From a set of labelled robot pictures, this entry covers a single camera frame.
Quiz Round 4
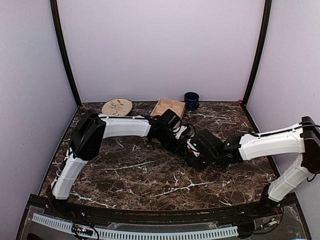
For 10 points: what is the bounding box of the dark blue mug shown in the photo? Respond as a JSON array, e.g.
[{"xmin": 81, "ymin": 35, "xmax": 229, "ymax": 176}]
[{"xmin": 184, "ymin": 92, "xmax": 200, "ymax": 111}]

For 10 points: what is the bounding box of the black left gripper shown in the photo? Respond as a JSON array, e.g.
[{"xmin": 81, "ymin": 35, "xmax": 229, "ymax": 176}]
[{"xmin": 156, "ymin": 131, "xmax": 189, "ymax": 158}]

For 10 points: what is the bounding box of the black left frame post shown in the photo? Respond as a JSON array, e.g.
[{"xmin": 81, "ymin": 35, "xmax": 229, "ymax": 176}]
[{"xmin": 49, "ymin": 0, "xmax": 82, "ymax": 108}]

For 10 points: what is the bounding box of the black right frame post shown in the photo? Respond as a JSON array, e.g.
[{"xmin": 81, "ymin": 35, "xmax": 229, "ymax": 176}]
[{"xmin": 242, "ymin": 0, "xmax": 272, "ymax": 108}]

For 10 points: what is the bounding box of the argyle patterned sock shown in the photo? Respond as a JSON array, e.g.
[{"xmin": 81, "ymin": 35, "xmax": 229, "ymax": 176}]
[{"xmin": 188, "ymin": 148, "xmax": 199, "ymax": 157}]

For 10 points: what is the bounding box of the wooden compartment tray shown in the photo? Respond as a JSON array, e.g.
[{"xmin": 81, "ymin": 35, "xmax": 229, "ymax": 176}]
[{"xmin": 150, "ymin": 98, "xmax": 186, "ymax": 119}]

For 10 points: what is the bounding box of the white slotted cable duct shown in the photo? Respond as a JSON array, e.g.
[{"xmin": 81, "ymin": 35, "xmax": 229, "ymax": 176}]
[{"xmin": 30, "ymin": 213, "xmax": 239, "ymax": 240}]

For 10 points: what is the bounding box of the black frame post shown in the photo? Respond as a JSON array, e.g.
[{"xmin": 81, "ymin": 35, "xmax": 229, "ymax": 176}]
[
  {"xmin": 242, "ymin": 0, "xmax": 272, "ymax": 108},
  {"xmin": 49, "ymin": 0, "xmax": 82, "ymax": 108}
]

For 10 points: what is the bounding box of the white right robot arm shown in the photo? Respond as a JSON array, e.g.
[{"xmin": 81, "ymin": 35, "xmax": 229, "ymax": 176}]
[{"xmin": 187, "ymin": 116, "xmax": 320, "ymax": 217}]

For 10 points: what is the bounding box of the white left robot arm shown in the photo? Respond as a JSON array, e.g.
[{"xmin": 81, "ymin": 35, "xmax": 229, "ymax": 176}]
[{"xmin": 50, "ymin": 109, "xmax": 192, "ymax": 218}]

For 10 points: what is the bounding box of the cream floral plate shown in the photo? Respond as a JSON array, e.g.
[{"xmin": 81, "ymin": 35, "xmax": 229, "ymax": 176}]
[{"xmin": 101, "ymin": 98, "xmax": 133, "ymax": 117}]

